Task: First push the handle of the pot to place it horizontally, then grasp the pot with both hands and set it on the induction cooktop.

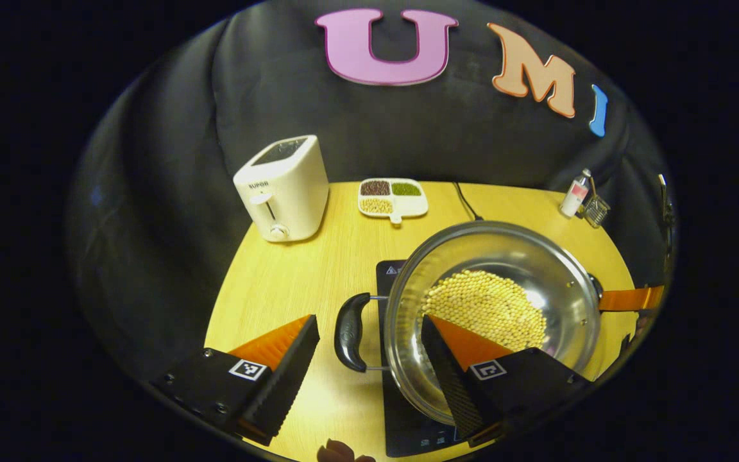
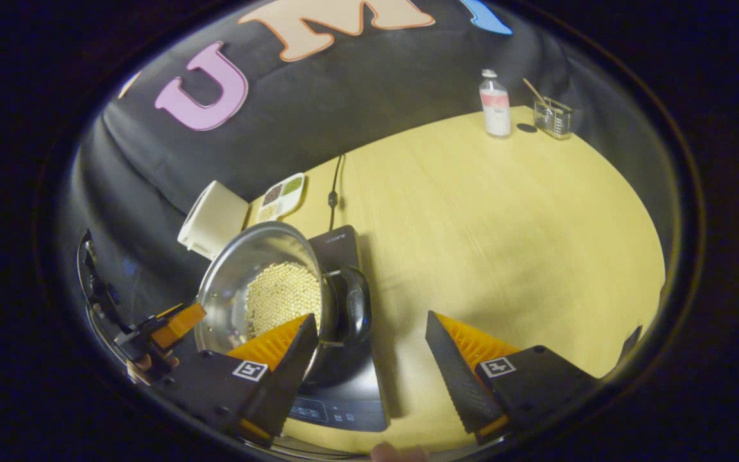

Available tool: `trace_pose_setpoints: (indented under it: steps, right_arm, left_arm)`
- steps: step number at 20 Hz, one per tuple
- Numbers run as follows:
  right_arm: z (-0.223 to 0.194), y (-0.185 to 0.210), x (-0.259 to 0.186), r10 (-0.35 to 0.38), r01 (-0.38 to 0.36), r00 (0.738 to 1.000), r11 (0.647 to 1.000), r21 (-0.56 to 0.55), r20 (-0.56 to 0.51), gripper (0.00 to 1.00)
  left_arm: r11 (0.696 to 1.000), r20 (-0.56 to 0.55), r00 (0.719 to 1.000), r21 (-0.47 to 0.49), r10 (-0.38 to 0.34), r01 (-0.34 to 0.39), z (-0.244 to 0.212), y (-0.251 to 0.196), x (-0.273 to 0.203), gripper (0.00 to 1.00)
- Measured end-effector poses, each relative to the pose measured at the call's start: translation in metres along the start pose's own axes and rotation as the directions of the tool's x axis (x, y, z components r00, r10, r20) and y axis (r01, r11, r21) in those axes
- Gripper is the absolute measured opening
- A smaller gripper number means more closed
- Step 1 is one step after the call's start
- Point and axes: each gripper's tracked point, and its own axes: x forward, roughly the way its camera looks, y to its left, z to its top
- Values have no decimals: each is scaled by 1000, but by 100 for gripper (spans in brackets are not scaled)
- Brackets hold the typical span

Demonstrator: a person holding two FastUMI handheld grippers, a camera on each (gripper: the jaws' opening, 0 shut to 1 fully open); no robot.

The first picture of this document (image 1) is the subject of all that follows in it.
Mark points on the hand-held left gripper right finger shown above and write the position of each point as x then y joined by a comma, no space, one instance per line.
453,385

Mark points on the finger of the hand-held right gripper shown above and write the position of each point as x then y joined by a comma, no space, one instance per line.
629,299

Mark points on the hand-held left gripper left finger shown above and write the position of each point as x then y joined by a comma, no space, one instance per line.
283,378

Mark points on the black induction cooktop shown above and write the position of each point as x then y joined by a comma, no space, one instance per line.
408,430

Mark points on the stainless steel pot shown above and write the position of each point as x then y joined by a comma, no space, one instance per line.
536,256

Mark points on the pile of soybeans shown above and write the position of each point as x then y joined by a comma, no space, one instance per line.
485,301

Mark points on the thin dark stand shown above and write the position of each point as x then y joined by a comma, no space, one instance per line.
666,212

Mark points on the clear bottle with pink label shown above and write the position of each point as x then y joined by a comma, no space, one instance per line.
575,196

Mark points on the wooden stick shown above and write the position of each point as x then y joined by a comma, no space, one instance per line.
593,187

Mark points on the white divided dish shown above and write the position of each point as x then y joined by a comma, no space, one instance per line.
416,204

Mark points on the white toaster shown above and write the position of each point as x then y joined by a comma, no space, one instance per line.
292,192

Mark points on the small heap of yellow beans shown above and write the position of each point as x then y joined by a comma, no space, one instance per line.
376,205

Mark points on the heap of green beans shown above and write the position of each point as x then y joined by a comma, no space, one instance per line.
405,188

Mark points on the heap of red beans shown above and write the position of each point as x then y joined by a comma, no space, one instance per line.
375,187

